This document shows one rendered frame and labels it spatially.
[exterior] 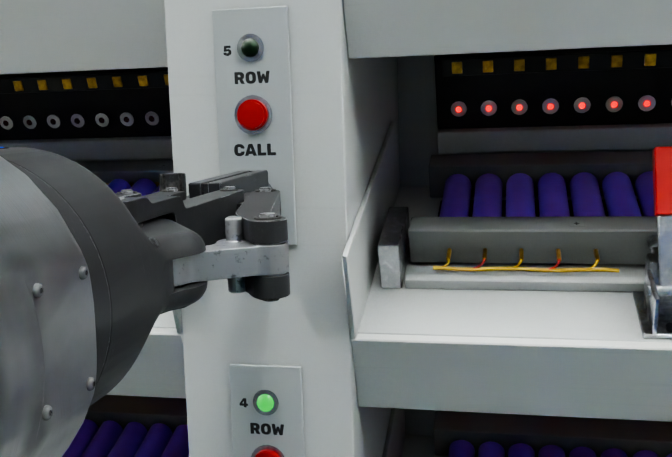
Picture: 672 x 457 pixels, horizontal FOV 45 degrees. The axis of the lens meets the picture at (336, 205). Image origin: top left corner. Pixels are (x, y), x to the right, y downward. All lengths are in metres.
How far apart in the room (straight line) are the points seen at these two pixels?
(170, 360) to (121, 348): 0.26
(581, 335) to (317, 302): 0.13
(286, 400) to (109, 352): 0.25
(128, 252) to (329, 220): 0.22
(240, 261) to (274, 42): 0.20
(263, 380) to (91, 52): 0.20
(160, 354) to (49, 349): 0.30
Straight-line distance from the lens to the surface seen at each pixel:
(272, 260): 0.25
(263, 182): 0.41
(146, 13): 0.46
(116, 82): 0.63
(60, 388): 0.18
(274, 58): 0.42
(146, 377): 0.49
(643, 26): 0.42
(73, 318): 0.18
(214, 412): 0.47
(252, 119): 0.42
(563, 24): 0.42
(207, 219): 0.31
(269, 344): 0.44
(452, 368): 0.43
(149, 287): 0.22
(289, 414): 0.45
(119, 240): 0.21
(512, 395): 0.44
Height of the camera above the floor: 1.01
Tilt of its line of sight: 7 degrees down
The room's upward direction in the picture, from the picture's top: 2 degrees counter-clockwise
